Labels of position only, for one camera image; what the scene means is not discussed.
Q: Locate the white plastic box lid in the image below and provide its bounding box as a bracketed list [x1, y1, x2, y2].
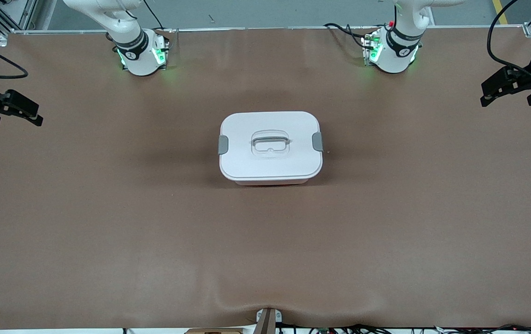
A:
[218, 111, 324, 182]

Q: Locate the pink plastic storage box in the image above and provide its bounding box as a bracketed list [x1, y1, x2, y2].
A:
[235, 176, 310, 187]

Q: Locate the brown table mat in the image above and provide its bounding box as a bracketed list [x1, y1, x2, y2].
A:
[0, 27, 531, 331]

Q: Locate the black right base cable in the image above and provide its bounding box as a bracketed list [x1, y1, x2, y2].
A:
[142, 0, 167, 31]

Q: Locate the black base cable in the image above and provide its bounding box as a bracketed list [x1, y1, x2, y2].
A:
[142, 0, 167, 31]
[323, 22, 369, 50]

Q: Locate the black left base cable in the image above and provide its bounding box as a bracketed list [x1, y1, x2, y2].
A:
[323, 22, 369, 50]

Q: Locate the silver table edge rail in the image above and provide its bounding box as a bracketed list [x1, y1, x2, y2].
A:
[0, 25, 531, 35]

